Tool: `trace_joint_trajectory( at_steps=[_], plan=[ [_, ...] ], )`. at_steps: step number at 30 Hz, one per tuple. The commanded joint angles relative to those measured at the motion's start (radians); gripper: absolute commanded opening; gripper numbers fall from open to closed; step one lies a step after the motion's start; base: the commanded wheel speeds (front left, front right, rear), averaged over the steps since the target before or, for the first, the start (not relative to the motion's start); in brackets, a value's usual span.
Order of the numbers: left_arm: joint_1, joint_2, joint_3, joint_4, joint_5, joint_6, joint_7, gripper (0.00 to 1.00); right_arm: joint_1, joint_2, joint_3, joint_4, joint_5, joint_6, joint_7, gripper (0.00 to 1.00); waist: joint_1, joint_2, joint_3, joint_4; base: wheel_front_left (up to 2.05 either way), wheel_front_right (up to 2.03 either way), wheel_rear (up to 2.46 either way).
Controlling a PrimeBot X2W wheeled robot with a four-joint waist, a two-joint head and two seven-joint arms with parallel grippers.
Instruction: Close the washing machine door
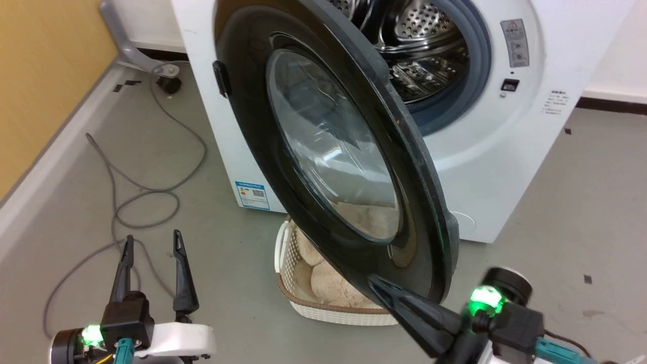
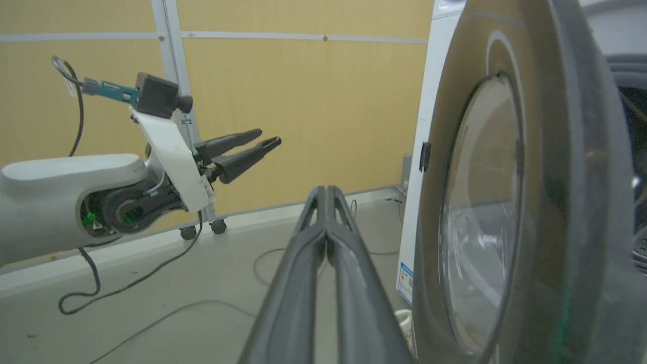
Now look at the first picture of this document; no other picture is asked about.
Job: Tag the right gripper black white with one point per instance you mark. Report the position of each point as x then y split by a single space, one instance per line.
510 328

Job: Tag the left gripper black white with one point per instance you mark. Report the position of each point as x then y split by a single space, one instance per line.
172 338

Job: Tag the black round washing machine door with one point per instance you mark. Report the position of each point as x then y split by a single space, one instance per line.
252 126

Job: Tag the white washing machine body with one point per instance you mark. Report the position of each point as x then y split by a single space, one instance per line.
495 162

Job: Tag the grey rubber door gasket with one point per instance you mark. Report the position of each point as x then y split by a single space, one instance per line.
477 76

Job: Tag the black door lock slot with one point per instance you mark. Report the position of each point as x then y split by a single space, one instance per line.
510 84

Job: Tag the beige fluffy clothing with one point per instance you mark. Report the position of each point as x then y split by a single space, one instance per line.
328 285

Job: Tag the blue white energy label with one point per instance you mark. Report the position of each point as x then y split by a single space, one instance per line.
252 195

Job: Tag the white woven laundry basket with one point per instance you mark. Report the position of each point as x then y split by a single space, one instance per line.
290 283

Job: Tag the black chair caster wheel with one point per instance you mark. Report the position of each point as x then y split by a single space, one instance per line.
169 84

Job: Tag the grey chair base leg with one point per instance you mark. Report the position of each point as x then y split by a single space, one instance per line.
126 48

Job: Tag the small printed text label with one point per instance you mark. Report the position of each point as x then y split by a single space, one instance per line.
555 102

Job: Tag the steel perforated washer drum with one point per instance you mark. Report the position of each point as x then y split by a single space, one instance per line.
424 45

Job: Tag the grey warning sticker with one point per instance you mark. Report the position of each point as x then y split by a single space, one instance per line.
515 43

